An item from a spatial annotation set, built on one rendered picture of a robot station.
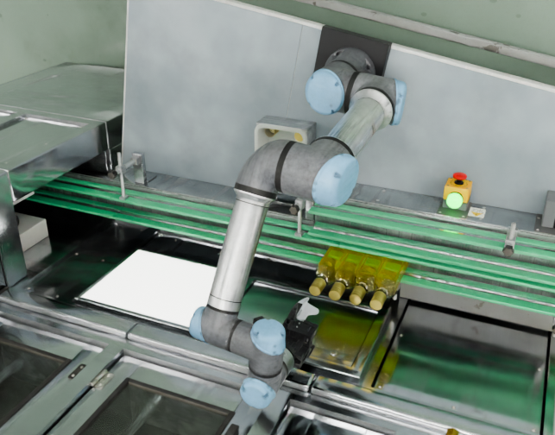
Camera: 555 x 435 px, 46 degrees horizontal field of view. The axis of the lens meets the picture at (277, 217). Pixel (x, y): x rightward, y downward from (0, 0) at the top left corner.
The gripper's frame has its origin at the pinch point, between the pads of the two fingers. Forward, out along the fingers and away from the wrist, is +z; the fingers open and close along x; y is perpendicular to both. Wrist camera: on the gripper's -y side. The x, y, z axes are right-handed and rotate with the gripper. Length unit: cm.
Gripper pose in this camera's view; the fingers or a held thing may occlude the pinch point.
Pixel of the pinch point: (302, 308)
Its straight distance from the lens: 173.2
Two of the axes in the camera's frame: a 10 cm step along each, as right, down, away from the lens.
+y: 9.2, 2.6, -3.1
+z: 3.9, -4.2, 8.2
